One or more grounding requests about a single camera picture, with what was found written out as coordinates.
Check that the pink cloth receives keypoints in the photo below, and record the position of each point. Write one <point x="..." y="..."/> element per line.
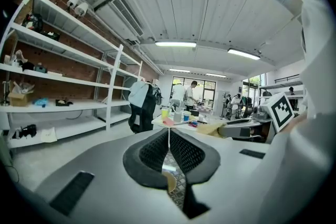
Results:
<point x="168" y="122"/>

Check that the black flat case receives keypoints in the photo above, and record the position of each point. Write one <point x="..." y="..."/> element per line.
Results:
<point x="51" y="36"/>

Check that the blue plastic bag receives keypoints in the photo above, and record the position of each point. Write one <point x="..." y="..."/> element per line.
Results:
<point x="40" y="102"/>

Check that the white shade lamp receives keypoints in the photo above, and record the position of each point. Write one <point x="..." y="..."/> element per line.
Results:
<point x="73" y="1"/>
<point x="82" y="9"/>

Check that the blue cup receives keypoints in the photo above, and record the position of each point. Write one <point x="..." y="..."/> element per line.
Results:
<point x="187" y="116"/>

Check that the person's white shirt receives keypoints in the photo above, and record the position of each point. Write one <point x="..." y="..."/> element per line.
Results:
<point x="320" y="47"/>

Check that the beige cloth bundle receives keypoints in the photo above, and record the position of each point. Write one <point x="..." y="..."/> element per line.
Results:
<point x="18" y="57"/>

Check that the cardboard box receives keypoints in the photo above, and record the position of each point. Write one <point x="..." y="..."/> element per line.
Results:
<point x="19" y="98"/>

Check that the grey mug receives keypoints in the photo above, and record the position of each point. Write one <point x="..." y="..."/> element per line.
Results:
<point x="177" y="117"/>

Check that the black tray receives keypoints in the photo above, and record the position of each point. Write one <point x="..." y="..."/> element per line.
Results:
<point x="64" y="102"/>

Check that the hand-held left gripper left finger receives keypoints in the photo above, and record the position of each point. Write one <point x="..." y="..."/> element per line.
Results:
<point x="141" y="162"/>

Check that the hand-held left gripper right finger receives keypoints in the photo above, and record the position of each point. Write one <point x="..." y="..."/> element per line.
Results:
<point x="199" y="162"/>

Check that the flat white box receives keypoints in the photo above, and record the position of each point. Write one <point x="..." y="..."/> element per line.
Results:
<point x="54" y="73"/>

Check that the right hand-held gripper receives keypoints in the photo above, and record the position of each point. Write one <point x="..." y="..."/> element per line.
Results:
<point x="282" y="112"/>

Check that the clear glass with straws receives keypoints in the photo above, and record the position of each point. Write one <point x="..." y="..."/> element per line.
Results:
<point x="179" y="109"/>

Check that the long ceiling light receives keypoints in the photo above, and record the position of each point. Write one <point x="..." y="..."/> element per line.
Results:
<point x="179" y="70"/>
<point x="176" y="44"/>
<point x="216" y="75"/>
<point x="244" y="54"/>

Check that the light blue jacket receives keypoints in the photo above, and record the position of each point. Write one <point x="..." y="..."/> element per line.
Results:
<point x="137" y="93"/>

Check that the black-framed window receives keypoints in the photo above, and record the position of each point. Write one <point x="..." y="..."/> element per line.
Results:
<point x="207" y="89"/>

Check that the person's right forearm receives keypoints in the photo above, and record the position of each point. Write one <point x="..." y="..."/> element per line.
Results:
<point x="296" y="120"/>

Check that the yellow cup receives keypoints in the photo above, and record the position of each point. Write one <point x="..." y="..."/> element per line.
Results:
<point x="165" y="114"/>

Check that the white table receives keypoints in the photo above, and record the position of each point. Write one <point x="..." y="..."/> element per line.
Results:
<point x="157" y="123"/>

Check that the straw tassel object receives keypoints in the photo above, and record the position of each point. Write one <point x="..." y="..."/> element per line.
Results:
<point x="210" y="129"/>

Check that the wide white shelving unit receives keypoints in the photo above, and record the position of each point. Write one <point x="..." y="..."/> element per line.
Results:
<point x="78" y="106"/>

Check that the black office chair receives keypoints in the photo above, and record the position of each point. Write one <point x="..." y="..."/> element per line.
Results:
<point x="144" y="115"/>

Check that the teal box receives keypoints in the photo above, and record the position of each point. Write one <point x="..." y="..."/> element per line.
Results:
<point x="41" y="68"/>

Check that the white ceiling air conditioner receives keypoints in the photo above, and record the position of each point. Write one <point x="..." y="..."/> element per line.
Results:
<point x="123" y="15"/>

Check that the black box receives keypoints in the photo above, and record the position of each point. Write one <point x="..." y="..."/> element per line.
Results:
<point x="194" y="112"/>

